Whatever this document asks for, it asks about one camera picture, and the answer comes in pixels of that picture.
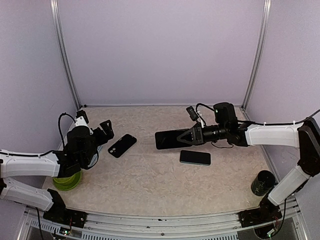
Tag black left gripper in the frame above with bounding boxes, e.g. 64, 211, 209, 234
82, 119, 114, 166

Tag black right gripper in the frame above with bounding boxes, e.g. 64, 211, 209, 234
177, 122, 229, 145

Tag black phone front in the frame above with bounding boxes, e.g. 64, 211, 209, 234
154, 128, 192, 150

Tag black phone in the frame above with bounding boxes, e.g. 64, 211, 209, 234
154, 128, 192, 150
179, 150, 211, 166

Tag black phone case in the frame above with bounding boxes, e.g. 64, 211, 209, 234
108, 134, 137, 158

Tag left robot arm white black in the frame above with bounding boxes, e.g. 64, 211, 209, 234
0, 118, 114, 223

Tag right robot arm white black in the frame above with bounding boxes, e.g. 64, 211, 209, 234
177, 102, 320, 222

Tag black phone middle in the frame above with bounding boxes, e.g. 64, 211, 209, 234
179, 150, 211, 166

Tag light blue phone case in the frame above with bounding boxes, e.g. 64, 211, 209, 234
89, 145, 103, 168

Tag green bowl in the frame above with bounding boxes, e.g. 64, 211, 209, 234
52, 175, 76, 186

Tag green saucer plate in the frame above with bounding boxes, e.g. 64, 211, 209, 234
53, 171, 82, 191

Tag dark green cup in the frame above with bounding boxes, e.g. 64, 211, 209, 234
250, 170, 277, 197

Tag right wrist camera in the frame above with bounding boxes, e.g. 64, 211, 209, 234
186, 106, 204, 128

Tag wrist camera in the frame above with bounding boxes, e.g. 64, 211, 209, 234
186, 106, 204, 128
74, 110, 89, 127

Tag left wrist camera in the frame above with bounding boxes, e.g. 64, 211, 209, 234
74, 110, 89, 127

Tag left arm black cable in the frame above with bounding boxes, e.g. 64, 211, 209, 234
0, 112, 78, 158

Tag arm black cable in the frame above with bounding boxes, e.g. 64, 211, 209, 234
196, 102, 320, 126
0, 112, 78, 158

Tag aluminium front rail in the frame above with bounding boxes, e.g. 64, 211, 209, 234
17, 197, 310, 240

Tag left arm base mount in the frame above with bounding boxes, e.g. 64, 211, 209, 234
43, 189, 88, 229

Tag right aluminium frame post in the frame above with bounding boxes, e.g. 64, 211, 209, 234
241, 0, 272, 111

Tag aluminium frame post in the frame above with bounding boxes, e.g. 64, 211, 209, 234
50, 0, 82, 110
241, 0, 272, 111

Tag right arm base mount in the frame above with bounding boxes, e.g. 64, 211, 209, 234
238, 196, 283, 228

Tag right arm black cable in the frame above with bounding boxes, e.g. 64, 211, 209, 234
196, 102, 320, 126

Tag left aluminium frame post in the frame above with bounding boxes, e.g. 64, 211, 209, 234
50, 0, 82, 110

